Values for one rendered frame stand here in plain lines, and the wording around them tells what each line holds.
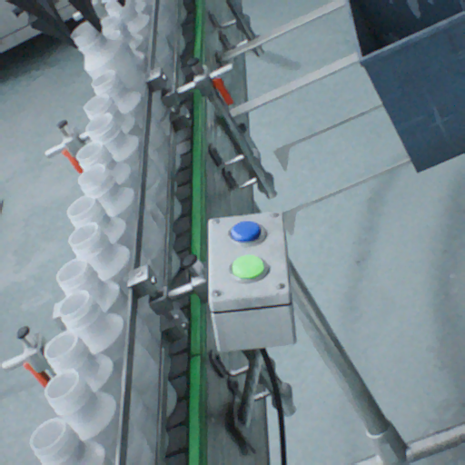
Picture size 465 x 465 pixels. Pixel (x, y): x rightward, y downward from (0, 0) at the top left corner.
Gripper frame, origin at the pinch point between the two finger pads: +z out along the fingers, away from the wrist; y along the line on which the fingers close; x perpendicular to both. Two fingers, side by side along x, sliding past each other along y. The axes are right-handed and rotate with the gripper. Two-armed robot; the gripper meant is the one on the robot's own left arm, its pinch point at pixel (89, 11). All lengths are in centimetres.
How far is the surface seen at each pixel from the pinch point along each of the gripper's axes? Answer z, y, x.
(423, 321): 140, -7, 110
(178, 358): 39.6, -12.5, -1.1
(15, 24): 118, -139, 349
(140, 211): 28.7, -11.8, 13.0
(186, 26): 40, -13, 82
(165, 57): 34, -13, 61
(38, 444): 23.9, -17.3, -25.7
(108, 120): 24.1, -14.6, 28.8
